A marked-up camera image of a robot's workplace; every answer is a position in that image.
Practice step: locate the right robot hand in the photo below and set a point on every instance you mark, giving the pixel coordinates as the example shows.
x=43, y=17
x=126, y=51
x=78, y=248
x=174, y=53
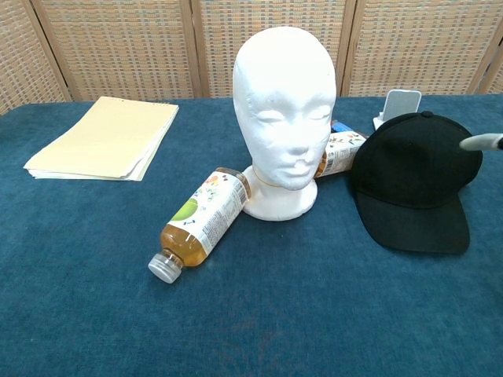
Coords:
x=481, y=142

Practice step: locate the black baseball cap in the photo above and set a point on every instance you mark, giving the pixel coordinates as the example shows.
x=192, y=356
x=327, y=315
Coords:
x=412, y=180

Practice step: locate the white foam mannequin head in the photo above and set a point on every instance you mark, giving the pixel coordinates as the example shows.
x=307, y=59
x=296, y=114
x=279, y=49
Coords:
x=283, y=98

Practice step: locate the juice bottle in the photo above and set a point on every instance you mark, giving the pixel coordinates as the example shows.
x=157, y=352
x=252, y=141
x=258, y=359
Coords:
x=204, y=212

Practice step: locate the white phone stand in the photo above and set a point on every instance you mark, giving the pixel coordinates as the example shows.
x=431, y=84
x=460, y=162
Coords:
x=401, y=104

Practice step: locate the tea bottle with paper label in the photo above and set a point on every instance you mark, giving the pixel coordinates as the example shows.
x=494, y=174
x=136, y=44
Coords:
x=341, y=155

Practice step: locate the small blue object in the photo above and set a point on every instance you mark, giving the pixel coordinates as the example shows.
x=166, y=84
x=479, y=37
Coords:
x=341, y=127

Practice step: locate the blue tablecloth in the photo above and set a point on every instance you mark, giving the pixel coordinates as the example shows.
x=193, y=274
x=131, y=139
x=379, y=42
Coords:
x=275, y=306

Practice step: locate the woven folding screen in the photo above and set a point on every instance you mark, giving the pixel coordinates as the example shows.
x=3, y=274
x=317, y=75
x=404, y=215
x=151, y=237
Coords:
x=125, y=47

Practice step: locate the stack of yellow paper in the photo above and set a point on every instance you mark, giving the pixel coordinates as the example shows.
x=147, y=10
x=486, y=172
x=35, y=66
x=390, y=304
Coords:
x=106, y=137

